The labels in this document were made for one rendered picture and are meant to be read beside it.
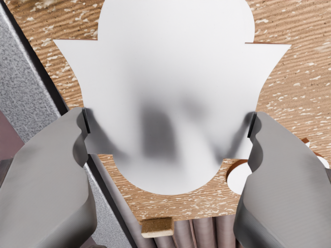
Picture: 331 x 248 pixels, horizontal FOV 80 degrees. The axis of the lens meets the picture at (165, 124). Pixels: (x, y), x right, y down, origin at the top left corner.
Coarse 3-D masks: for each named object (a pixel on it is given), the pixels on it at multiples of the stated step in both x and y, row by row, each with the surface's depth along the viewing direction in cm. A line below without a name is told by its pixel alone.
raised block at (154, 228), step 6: (144, 222) 38; (150, 222) 37; (156, 222) 37; (162, 222) 37; (168, 222) 36; (144, 228) 37; (150, 228) 36; (156, 228) 36; (162, 228) 36; (168, 228) 36; (144, 234) 36; (150, 234) 36; (156, 234) 36; (162, 234) 36; (168, 234) 36
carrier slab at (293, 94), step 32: (32, 0) 19; (64, 0) 19; (96, 0) 19; (256, 0) 18; (288, 0) 18; (320, 0) 18; (32, 32) 21; (64, 32) 20; (96, 32) 20; (256, 32) 20; (288, 32) 20; (320, 32) 19; (64, 64) 22; (288, 64) 21; (320, 64) 21; (64, 96) 24; (288, 96) 23; (320, 96) 23; (288, 128) 26; (320, 128) 26; (224, 160) 29; (128, 192) 34; (192, 192) 33; (224, 192) 33
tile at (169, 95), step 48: (144, 0) 9; (192, 0) 9; (96, 48) 10; (144, 48) 10; (192, 48) 10; (240, 48) 10; (288, 48) 10; (96, 96) 11; (144, 96) 11; (192, 96) 11; (240, 96) 11; (96, 144) 13; (144, 144) 13; (192, 144) 13; (240, 144) 13
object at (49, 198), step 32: (64, 128) 9; (32, 160) 7; (64, 160) 7; (0, 192) 6; (32, 192) 6; (64, 192) 6; (0, 224) 5; (32, 224) 5; (64, 224) 5; (96, 224) 7
